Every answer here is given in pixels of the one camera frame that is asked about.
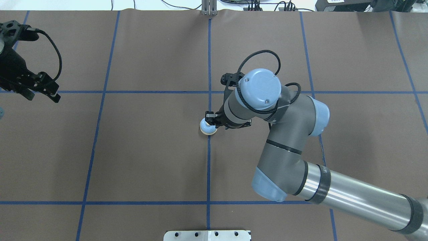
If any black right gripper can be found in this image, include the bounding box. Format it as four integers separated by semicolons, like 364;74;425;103
205;109;252;129

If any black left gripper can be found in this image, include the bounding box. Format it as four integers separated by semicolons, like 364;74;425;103
0;47;61;103

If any blue bell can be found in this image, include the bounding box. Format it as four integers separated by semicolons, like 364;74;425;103
199;118;217;136

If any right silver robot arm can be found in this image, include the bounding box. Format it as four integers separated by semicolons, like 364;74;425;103
200;68;427;241

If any black usb hub left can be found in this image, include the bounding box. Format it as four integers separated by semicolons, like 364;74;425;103
243;5;263;12

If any black usb hub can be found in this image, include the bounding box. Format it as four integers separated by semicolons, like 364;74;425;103
243;5;263;12
277;2;298;12

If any black usb hub right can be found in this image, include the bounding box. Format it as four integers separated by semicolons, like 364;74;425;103
277;2;298;12

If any black device top right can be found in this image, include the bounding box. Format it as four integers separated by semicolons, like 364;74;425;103
315;0;417;12

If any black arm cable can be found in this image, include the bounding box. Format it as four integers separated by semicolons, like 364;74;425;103
33;29;63;82
236;50;301;115

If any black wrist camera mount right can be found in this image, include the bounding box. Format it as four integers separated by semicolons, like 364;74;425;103
220;72;245;87

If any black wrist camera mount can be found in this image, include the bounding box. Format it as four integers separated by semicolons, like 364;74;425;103
0;20;39;52
220;72;245;87

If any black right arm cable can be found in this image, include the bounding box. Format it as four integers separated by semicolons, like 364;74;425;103
236;50;301;115

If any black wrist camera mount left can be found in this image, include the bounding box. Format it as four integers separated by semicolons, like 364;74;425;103
0;20;39;52

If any aluminium frame post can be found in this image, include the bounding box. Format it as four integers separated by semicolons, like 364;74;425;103
201;0;218;16

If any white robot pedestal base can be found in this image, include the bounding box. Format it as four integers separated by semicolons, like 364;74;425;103
163;230;252;241

